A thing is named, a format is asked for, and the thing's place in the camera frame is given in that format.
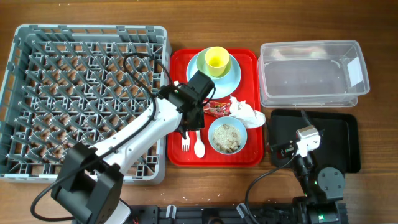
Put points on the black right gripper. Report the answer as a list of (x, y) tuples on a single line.
[(285, 149)]

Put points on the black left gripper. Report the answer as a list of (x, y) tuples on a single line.
[(199, 122)]

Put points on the white plastic fork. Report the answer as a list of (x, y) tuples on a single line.
[(186, 142)]

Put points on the white plastic spoon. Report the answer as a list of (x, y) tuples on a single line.
[(199, 147)]

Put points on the light blue bowl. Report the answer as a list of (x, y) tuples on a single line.
[(232, 121)]

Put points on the white napkin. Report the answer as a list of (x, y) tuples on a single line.
[(246, 114)]

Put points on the rice and food scraps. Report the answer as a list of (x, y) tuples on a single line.
[(226, 138)]

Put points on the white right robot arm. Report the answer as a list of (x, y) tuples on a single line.
[(323, 187)]

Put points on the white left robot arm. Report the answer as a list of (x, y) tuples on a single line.
[(90, 181)]

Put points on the grey dishwasher rack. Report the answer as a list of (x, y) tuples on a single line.
[(65, 84)]

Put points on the red snack wrapper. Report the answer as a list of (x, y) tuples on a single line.
[(217, 109)]

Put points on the green bowl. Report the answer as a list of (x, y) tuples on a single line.
[(201, 65)]

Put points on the light blue plate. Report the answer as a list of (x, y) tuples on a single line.
[(224, 86)]

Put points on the yellow plastic cup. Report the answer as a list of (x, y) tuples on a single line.
[(216, 59)]

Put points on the red plastic tray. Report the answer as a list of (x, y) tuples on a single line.
[(248, 90)]

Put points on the black tray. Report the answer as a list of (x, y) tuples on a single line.
[(340, 141)]

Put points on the clear plastic bin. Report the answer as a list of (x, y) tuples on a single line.
[(312, 74)]

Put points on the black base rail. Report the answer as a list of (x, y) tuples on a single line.
[(268, 213)]

